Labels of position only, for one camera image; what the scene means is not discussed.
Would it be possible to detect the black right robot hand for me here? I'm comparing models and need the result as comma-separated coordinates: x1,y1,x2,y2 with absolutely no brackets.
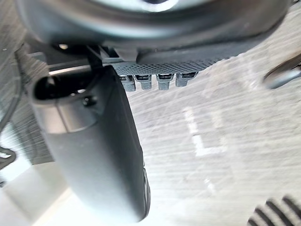
14,0,290,223

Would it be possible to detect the white floor tape mark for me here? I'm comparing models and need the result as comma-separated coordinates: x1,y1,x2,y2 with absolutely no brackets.
184,106,228,158

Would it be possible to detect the dark blurred furniture leg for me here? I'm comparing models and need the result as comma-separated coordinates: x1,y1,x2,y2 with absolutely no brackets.
262,52,301,90

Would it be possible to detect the ribbed dark robot foot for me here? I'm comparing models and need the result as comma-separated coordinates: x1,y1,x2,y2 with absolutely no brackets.
246,194,301,226

